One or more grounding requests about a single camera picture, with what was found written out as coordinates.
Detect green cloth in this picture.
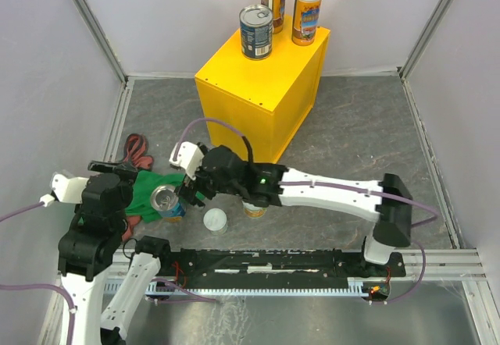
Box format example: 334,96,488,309
126,170,184,223

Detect small jar white lid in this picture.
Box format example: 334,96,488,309
203,208,227,235

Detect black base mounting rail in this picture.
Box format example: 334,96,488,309
159,249,406,292

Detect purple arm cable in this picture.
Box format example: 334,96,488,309
0,200,79,345
173,117,438,307

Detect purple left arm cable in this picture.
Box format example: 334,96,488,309
0,200,79,345

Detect yellow wooden cabinet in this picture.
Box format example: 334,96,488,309
195,16,330,163

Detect blue yellow can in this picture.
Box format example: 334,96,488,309
291,0,322,46

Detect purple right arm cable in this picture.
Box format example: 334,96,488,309
173,117,438,307

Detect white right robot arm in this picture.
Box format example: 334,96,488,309
170,142,413,276

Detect blue soup can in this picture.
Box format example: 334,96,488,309
239,5,273,60

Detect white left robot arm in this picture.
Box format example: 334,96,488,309
51,161,173,344

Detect yellow can white lid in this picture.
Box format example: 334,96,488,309
242,201,266,219

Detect light blue cable duct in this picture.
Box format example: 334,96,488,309
104,279,369,298

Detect blue tin can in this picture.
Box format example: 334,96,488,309
150,184,186,222

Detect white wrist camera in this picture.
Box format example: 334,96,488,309
170,141,208,180
40,172,88,207

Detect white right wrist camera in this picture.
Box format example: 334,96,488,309
170,141,208,180

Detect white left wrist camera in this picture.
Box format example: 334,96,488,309
40,172,88,207

